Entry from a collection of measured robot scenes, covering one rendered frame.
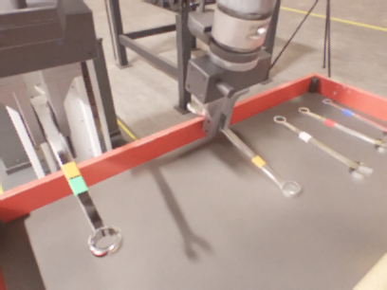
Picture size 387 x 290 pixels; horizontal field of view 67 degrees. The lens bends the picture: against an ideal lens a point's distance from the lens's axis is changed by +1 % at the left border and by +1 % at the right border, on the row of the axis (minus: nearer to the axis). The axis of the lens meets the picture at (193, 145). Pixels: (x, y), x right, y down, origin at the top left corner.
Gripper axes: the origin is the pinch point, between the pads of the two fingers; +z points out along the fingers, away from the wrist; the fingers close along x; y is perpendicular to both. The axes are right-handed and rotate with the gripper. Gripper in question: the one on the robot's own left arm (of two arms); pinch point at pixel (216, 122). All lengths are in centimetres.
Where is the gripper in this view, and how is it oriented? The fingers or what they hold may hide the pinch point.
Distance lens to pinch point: 53.6
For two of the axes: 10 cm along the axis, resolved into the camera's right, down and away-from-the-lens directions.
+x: 8.0, -3.7, 4.8
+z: -1.2, 6.8, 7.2
